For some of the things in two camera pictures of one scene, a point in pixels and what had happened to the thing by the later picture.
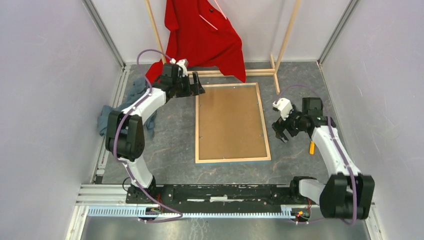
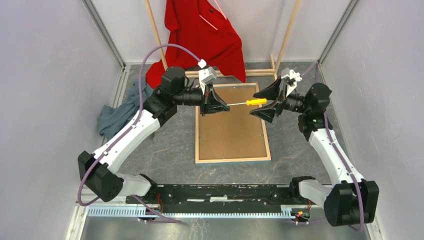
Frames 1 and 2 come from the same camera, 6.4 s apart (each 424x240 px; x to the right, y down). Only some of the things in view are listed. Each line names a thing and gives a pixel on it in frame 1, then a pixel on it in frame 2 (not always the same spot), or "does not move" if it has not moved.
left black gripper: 198,90 -> 216,104
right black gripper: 279,126 -> 271,92
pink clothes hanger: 208,22 does not move
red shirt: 201,33 does not move
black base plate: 205,199 does not move
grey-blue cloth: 136,87 does not move
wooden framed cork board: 230,125 does not move
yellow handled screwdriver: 312,148 -> 252,102
